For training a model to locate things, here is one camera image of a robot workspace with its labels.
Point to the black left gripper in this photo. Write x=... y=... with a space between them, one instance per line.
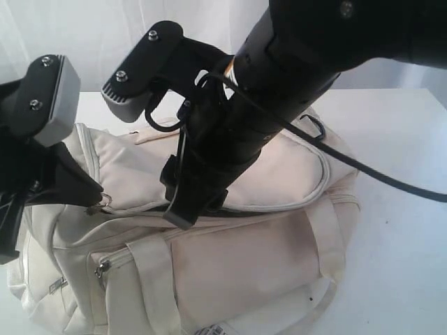
x=59 y=180

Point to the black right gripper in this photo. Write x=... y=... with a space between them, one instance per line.
x=223 y=132

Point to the cream fabric duffel bag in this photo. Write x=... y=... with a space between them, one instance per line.
x=274 y=255

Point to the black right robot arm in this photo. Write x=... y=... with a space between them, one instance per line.
x=292 y=56

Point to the white paper label tag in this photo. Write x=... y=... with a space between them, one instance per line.
x=221 y=327

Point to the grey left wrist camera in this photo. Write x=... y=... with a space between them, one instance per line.
x=47 y=101

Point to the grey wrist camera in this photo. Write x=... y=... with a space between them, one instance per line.
x=128 y=90
x=47 y=101

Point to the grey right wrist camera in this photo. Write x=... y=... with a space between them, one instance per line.
x=128 y=90

